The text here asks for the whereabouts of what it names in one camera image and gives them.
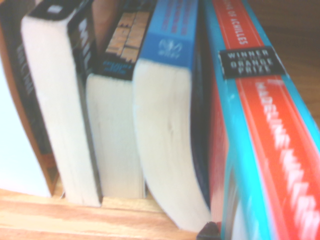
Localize teal orange paperback book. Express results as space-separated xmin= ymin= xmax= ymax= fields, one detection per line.
xmin=202 ymin=0 xmax=320 ymax=240

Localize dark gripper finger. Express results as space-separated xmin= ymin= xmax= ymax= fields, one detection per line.
xmin=196 ymin=220 xmax=222 ymax=240

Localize blue spine thick book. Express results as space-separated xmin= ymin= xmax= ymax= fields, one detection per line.
xmin=131 ymin=0 xmax=214 ymax=233

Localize orange brown book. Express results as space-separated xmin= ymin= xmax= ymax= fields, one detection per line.
xmin=0 ymin=23 xmax=61 ymax=197

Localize wooden bookshelf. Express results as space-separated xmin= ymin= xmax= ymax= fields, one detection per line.
xmin=0 ymin=0 xmax=320 ymax=240

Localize black book orange pattern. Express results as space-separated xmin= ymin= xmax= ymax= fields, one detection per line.
xmin=85 ymin=8 xmax=152 ymax=200

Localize black book white pages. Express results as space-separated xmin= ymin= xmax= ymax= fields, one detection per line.
xmin=20 ymin=0 xmax=104 ymax=208

